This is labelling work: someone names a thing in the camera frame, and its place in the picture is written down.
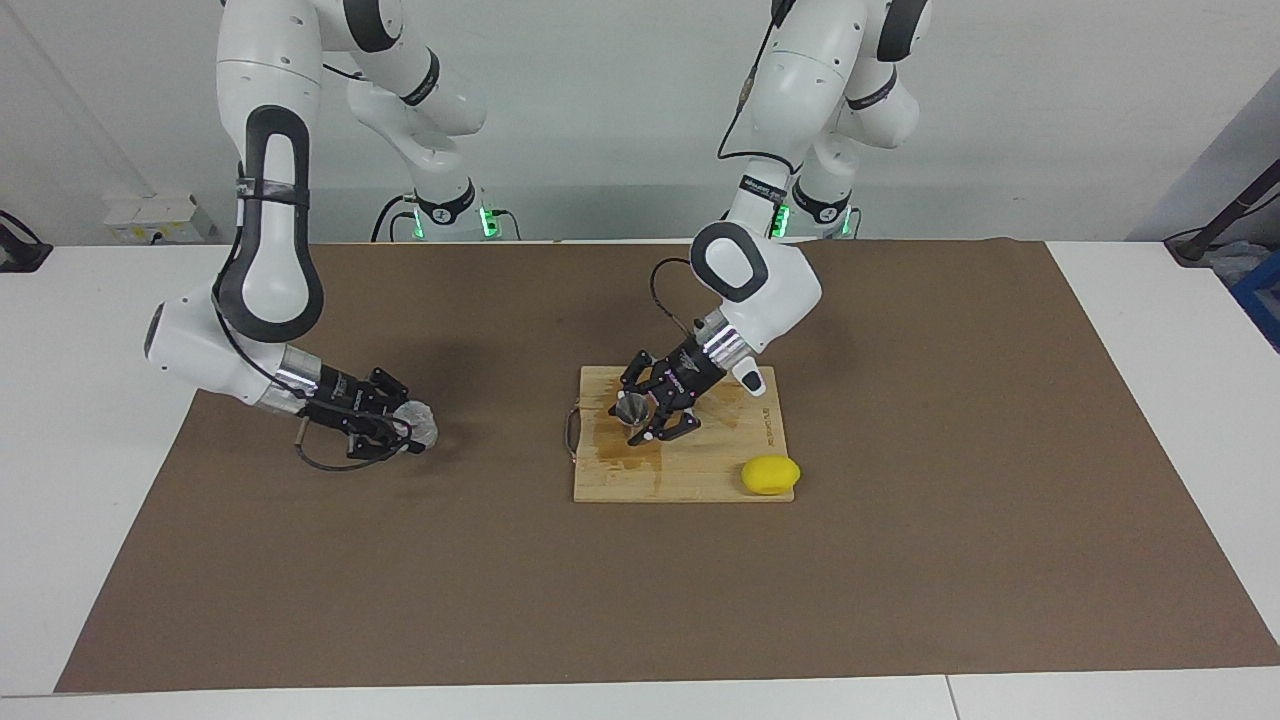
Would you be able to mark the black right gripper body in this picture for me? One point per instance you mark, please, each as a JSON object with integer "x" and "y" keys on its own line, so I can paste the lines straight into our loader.
{"x": 340, "y": 400}

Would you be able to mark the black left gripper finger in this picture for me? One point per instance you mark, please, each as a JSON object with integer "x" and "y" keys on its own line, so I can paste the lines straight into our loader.
{"x": 672, "y": 422}
{"x": 642, "y": 370}

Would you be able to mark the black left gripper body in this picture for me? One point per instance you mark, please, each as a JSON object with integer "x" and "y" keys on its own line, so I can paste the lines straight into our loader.
{"x": 690, "y": 375}

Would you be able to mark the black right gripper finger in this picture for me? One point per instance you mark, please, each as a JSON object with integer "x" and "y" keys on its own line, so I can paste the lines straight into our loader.
{"x": 372, "y": 440}
{"x": 388, "y": 385}

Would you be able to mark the steel double jigger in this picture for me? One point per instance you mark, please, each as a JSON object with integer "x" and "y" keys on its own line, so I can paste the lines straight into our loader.
{"x": 630, "y": 408}

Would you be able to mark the clear glass cup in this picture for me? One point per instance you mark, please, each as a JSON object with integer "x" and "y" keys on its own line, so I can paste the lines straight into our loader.
{"x": 422, "y": 425}

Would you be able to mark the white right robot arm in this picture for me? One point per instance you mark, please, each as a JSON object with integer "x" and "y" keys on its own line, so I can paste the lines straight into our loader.
{"x": 270, "y": 80}

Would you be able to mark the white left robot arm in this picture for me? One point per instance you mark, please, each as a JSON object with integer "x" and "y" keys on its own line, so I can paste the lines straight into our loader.
{"x": 800, "y": 80}

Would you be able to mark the yellow lemon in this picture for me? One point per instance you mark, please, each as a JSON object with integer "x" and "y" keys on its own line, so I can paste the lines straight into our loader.
{"x": 770, "y": 475}

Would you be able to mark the brown paper table mat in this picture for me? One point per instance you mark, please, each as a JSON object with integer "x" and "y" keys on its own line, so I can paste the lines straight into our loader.
{"x": 640, "y": 600}

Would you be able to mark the white socket box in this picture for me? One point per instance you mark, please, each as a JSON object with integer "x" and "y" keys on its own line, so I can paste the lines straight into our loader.
{"x": 150, "y": 215}

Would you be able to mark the black clamp object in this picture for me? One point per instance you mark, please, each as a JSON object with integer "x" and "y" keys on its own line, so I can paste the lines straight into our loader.
{"x": 20, "y": 255}

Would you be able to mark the clear plastic bag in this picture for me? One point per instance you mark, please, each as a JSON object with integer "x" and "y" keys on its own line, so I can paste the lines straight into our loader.
{"x": 1230, "y": 265}

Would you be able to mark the black stand leg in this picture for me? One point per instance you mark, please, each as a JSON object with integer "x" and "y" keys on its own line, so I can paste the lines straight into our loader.
{"x": 1240, "y": 205}

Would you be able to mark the blue crate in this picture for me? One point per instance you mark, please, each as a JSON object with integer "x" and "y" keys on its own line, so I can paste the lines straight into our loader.
{"x": 1262, "y": 300}

